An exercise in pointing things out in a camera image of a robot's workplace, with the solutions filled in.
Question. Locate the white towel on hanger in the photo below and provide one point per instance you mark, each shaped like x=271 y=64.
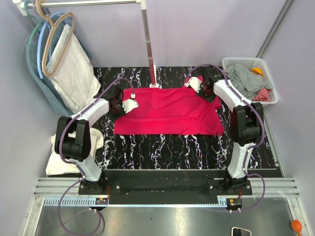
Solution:
x=74 y=78

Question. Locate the salmon pink t shirt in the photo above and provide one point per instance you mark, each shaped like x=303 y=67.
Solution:
x=262 y=95

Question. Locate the cream folded t shirt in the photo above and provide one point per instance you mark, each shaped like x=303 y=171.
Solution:
x=56 y=166

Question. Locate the orange ball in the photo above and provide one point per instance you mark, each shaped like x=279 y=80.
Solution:
x=297 y=227

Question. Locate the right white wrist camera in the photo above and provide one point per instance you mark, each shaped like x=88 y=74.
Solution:
x=194 y=83

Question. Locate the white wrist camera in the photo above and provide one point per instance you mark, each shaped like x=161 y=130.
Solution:
x=130 y=104
x=194 y=83

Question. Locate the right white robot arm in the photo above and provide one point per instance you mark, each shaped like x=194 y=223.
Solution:
x=246 y=127

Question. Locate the blue plastic hanger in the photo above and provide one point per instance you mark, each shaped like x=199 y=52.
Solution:
x=52 y=22

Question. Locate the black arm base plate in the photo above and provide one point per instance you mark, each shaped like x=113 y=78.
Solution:
x=166 y=187

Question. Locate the pink red t shirt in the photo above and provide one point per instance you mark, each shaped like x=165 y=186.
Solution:
x=170 y=111

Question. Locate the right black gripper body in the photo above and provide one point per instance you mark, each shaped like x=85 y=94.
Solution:
x=205 y=94

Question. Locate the green plastic hanger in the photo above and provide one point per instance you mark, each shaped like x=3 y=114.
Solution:
x=38 y=25

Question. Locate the teal garment on hanger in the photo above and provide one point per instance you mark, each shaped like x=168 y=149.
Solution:
x=54 y=99

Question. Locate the aluminium frame rail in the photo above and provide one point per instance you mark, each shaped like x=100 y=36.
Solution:
x=57 y=208

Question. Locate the grey t shirt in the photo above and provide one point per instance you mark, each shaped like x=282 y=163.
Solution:
x=246 y=82

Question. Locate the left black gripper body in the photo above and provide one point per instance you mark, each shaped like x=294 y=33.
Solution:
x=120 y=112

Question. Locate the metal clothes rack stand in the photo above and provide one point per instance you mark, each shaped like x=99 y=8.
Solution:
x=39 y=4

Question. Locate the smartphone with white edge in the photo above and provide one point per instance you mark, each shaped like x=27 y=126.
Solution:
x=240 y=232

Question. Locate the white plastic laundry basket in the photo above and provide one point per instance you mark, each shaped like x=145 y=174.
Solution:
x=250 y=63

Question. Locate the orange garment in basket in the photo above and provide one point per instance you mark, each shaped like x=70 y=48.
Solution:
x=257 y=71

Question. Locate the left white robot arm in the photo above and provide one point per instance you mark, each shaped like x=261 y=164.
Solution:
x=73 y=139

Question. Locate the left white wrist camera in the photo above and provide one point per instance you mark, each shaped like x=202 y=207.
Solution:
x=130 y=104

